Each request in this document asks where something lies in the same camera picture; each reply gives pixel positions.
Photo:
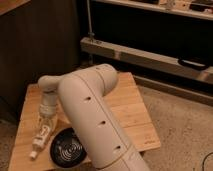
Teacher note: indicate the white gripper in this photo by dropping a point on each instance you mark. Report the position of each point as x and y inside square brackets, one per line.
[48, 108]

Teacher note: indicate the white plastic bottle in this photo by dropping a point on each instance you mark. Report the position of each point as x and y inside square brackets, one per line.
[41, 138]

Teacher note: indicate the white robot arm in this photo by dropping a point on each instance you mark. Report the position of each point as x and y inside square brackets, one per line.
[81, 95]

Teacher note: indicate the black ceramic bowl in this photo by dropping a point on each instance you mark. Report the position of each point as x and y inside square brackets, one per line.
[66, 150]

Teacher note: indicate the wooden table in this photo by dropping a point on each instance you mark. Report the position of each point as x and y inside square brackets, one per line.
[125, 102]

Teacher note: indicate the metal pole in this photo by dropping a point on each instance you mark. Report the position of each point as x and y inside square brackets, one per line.
[90, 33]

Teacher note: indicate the grey metal beam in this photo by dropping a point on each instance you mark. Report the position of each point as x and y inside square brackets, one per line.
[145, 59]

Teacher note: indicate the wooden shelf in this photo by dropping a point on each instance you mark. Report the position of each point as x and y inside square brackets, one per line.
[176, 7]

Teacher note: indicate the black handle object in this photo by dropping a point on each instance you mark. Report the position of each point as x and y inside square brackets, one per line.
[193, 65]

